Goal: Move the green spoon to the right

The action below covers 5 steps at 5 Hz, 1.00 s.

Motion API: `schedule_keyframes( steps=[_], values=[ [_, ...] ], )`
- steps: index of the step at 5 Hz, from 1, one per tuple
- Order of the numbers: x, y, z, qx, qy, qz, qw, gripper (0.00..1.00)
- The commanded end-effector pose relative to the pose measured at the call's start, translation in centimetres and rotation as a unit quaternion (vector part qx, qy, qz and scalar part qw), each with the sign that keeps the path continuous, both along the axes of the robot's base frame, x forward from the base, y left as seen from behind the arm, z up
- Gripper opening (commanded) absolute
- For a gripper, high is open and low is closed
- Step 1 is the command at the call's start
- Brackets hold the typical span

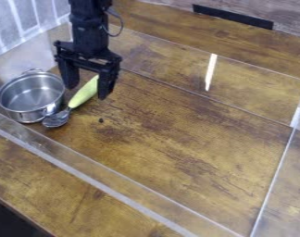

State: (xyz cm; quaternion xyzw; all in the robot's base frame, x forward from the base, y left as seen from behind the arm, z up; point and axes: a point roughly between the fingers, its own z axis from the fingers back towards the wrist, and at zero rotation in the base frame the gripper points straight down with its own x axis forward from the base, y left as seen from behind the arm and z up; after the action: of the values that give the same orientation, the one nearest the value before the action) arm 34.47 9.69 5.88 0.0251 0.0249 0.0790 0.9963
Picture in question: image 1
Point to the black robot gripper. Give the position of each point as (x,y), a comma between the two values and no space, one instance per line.
(88,52)

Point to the clear acrylic front barrier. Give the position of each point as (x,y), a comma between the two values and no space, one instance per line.
(178,217)

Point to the clear acrylic barrier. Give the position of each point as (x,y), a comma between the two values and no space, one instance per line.
(178,217)
(279,215)

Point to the black strip on table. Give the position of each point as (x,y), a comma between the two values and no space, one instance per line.
(223,14)

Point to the small stainless steel pot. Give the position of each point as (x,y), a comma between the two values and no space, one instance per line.
(33,96)

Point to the clear acrylic right barrier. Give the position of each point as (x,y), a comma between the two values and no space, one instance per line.
(279,215)

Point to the green handled metal spoon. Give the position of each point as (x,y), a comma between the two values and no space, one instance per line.
(81,97)

